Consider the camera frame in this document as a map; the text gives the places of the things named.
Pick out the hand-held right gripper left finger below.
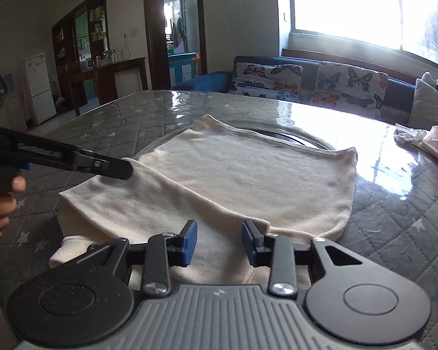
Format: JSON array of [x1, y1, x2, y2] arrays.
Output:
[[73, 220, 198, 297]]

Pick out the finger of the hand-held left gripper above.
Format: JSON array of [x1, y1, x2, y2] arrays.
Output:
[[71, 146, 134, 181]]

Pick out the clear plastic bag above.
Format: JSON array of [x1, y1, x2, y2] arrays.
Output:
[[393, 123, 438, 173]]

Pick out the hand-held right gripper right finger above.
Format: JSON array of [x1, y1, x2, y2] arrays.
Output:
[[242, 220, 366, 297]]

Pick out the white refrigerator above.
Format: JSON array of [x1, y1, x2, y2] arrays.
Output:
[[23, 52, 58, 125]]

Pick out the blue sofa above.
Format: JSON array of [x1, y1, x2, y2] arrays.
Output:
[[171, 56, 438, 129]]

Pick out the hanging clothes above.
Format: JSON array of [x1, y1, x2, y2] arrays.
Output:
[[171, 16, 189, 49]]

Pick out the grey cushion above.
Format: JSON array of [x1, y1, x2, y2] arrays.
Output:
[[408, 78, 438, 131]]

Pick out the blue cabinet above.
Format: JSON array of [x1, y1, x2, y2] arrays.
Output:
[[167, 52, 201, 85]]

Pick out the window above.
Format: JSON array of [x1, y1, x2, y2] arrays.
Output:
[[277, 0, 438, 69]]

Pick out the butterfly print cushion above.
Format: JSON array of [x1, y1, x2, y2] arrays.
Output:
[[311, 61, 390, 120], [229, 62, 304, 103]]

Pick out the cream knit garment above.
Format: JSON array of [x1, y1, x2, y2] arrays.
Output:
[[49, 114, 358, 288]]

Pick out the person's left hand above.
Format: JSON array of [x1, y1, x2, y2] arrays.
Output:
[[0, 176, 27, 243]]

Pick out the dark wooden cabinet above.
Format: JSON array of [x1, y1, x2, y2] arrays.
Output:
[[51, 0, 149, 117]]

